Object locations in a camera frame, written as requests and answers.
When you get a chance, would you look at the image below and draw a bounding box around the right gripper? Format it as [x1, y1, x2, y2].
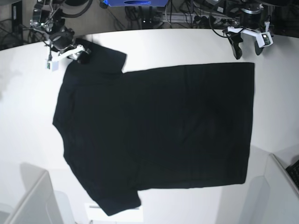
[48, 28, 91, 64]

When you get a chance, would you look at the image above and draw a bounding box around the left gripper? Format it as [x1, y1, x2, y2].
[223, 17, 272, 60]

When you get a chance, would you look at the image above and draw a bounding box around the black T-shirt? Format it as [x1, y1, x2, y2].
[53, 42, 255, 216]

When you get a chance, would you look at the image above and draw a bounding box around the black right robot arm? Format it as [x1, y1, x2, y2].
[29, 0, 92, 70]

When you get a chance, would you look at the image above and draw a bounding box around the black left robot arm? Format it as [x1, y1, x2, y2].
[223, 2, 273, 60]

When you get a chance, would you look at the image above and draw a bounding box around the blue box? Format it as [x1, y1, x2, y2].
[108, 0, 168, 7]

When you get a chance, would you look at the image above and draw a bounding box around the white power strip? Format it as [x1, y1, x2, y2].
[161, 13, 234, 25]

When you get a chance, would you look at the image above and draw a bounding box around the black keyboard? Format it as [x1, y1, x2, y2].
[286, 161, 299, 187]

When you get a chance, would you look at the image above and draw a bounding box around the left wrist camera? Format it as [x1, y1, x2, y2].
[262, 32, 273, 47]

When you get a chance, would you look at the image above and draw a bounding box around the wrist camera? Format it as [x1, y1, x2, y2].
[45, 60, 59, 72]
[262, 32, 273, 47]

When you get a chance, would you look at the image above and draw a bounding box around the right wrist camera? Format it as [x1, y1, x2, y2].
[45, 60, 59, 72]

